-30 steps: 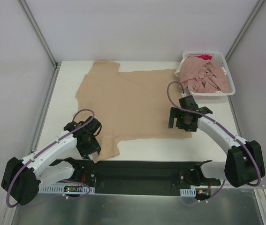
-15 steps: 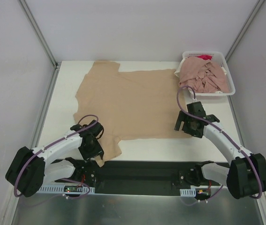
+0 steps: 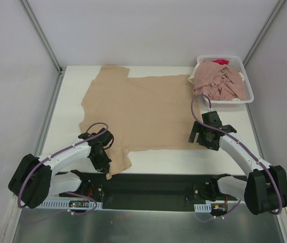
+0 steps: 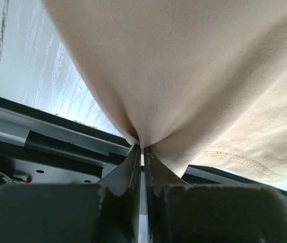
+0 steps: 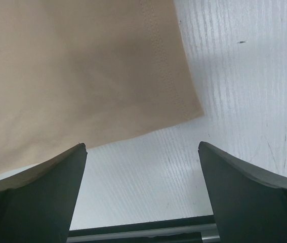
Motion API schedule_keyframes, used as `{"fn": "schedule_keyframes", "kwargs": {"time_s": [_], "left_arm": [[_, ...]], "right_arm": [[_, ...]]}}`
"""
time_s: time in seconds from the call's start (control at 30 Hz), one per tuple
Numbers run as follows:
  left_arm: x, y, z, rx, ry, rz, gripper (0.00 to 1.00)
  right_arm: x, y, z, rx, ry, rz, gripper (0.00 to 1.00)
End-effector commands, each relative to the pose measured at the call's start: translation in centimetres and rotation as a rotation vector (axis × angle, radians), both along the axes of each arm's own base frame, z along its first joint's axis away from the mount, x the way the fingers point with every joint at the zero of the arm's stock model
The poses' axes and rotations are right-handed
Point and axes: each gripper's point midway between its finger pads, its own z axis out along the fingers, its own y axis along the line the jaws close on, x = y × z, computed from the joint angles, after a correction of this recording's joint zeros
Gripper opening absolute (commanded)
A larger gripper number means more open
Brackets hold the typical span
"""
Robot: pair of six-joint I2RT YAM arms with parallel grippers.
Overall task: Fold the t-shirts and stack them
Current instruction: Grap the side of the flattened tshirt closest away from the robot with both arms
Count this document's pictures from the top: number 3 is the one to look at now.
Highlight beige t shirt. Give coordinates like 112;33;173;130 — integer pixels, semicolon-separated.
79;66;200;179

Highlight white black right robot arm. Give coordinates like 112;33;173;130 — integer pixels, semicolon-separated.
188;111;287;215

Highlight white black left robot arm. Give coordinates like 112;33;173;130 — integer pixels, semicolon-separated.
8;128;114;209

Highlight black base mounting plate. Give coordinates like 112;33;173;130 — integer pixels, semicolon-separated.
72;173;215;212

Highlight pink t shirt pile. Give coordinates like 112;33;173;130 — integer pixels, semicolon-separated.
192;61;248;101

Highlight white plastic basket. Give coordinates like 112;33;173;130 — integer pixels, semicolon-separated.
188;55;254;106

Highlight magenta cloth in basket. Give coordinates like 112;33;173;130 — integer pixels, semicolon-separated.
213;59;229;65

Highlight aluminium frame rail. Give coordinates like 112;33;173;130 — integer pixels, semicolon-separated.
13;178;285;203

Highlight left white cable duct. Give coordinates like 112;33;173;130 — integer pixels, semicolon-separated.
37;199;103;210

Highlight white cable duct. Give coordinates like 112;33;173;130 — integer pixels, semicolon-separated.
194;203;212;213
37;199;103;210

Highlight right white cable duct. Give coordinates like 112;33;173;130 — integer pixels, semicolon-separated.
194;203;212;213

